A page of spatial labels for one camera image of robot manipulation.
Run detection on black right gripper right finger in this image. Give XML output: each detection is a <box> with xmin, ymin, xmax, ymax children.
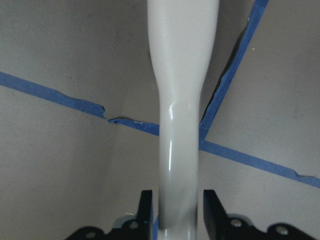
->
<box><xmin>203</xmin><ymin>189</ymin><xmax>314</xmax><ymax>240</ymax></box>

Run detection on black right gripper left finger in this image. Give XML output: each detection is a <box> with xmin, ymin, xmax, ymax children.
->
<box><xmin>67</xmin><ymin>190</ymin><xmax>153</xmax><ymax>240</ymax></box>

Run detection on beige plastic dustpan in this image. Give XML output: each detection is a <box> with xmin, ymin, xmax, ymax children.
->
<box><xmin>147</xmin><ymin>0</ymin><xmax>220</xmax><ymax>240</ymax></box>

